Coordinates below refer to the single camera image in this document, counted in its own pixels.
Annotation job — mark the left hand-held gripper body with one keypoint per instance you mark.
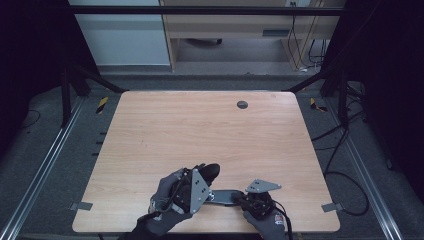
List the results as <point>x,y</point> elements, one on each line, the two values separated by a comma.
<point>196,190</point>

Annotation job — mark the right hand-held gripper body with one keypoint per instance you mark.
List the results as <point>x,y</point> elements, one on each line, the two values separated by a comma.
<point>258,203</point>

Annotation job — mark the black stapler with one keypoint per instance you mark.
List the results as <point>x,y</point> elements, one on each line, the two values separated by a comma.
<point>223,197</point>

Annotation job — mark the yellow black striped tape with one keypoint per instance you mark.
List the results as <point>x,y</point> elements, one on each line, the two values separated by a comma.
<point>102,105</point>
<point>315,104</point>

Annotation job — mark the light wooden desk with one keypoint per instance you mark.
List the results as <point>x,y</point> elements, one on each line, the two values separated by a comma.
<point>233,25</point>

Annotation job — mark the white cabinet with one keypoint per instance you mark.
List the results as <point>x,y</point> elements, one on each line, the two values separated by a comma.
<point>123,40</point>

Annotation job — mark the black curtain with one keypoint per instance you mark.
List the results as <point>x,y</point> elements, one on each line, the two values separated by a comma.
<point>390,66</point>
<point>30,50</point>

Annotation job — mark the grey metal bracket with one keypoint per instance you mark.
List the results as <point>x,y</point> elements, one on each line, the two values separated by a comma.
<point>331,207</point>
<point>80,206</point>

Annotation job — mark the aluminium floor rail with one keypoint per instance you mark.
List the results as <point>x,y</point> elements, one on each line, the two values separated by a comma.
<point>40,173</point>
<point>366,176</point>

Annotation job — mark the black frame post with strut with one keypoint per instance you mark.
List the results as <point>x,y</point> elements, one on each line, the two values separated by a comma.
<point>66,96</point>
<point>343,96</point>

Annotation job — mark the black frame crossbeam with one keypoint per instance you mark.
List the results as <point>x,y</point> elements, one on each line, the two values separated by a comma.
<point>200,10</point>

